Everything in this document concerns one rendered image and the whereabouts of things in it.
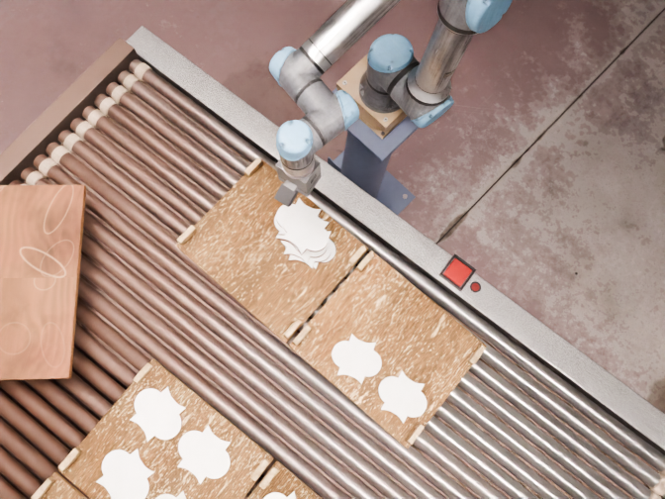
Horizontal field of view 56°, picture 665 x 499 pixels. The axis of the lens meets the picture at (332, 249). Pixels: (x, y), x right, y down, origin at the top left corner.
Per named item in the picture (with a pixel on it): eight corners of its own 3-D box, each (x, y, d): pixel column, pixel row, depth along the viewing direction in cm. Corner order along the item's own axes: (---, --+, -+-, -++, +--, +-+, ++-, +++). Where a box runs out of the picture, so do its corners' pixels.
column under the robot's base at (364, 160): (354, 142, 284) (377, 28, 200) (415, 197, 279) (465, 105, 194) (295, 196, 276) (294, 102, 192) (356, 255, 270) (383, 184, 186)
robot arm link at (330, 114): (330, 69, 132) (289, 100, 130) (363, 108, 130) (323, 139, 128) (331, 87, 139) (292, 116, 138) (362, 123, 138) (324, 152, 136)
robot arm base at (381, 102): (376, 57, 187) (378, 40, 177) (419, 82, 185) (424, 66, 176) (348, 96, 184) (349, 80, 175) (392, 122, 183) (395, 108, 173)
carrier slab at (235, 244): (260, 159, 181) (260, 157, 179) (368, 249, 176) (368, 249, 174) (175, 246, 173) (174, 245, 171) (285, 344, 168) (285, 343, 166)
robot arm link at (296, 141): (323, 136, 127) (290, 160, 126) (324, 155, 137) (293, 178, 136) (299, 108, 128) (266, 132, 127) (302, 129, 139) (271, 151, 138)
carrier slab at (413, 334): (370, 251, 176) (371, 249, 174) (485, 347, 170) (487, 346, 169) (289, 346, 168) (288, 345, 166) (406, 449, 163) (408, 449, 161)
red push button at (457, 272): (453, 258, 177) (455, 257, 176) (471, 271, 176) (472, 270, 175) (441, 274, 175) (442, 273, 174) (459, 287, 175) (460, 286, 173)
